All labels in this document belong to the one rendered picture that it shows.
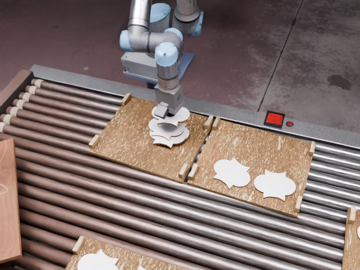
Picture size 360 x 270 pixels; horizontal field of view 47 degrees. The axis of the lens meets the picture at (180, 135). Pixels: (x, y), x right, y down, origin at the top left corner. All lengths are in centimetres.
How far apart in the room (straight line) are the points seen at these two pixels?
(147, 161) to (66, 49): 243
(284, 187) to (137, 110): 70
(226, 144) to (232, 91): 165
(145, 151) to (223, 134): 32
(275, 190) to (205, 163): 28
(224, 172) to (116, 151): 44
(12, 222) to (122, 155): 48
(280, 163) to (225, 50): 219
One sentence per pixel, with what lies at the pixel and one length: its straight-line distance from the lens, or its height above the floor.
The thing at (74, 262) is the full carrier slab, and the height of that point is 94.
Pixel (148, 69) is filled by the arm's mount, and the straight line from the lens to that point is 203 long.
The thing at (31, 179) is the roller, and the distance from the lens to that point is 171.
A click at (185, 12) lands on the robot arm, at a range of 188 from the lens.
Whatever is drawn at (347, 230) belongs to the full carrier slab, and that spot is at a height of 94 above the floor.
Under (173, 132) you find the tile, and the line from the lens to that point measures 166.
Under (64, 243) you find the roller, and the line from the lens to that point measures 151.
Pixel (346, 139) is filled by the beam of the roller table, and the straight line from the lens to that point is 181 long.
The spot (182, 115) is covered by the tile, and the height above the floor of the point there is 106.
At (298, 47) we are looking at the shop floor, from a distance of 381.
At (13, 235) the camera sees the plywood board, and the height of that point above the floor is 104.
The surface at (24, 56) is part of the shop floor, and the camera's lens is 396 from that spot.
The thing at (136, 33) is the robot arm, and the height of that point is 135.
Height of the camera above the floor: 220
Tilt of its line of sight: 48 degrees down
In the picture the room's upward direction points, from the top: 3 degrees counter-clockwise
